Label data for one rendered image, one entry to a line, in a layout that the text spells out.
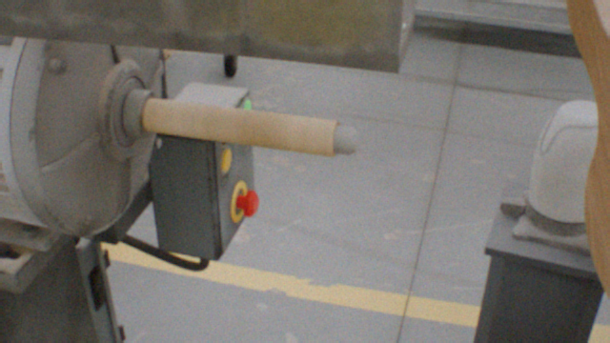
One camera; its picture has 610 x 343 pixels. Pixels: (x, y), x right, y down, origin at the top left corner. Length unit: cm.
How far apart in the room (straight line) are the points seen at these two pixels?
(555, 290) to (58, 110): 113
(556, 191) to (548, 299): 24
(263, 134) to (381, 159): 248
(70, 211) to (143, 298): 174
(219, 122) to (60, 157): 15
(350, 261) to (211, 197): 158
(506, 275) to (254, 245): 128
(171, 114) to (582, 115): 93
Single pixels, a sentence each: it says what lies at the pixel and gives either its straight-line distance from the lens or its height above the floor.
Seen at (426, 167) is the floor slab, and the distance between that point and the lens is 307.
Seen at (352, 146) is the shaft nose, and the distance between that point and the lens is 62.
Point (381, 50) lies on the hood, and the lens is 42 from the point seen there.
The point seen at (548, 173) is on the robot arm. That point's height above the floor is 85.
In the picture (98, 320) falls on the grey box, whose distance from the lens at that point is 115.
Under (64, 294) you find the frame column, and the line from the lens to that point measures 98.
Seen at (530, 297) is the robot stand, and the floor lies 59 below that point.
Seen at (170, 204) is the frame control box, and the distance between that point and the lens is 99.
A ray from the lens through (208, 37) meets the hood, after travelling 45.
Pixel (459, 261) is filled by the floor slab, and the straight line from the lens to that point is 255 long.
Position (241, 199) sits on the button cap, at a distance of 104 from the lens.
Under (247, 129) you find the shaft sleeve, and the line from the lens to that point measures 64.
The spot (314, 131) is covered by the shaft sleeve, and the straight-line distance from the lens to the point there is 62.
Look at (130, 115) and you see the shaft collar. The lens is 67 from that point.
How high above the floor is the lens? 155
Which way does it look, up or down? 31 degrees down
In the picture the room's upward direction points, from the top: straight up
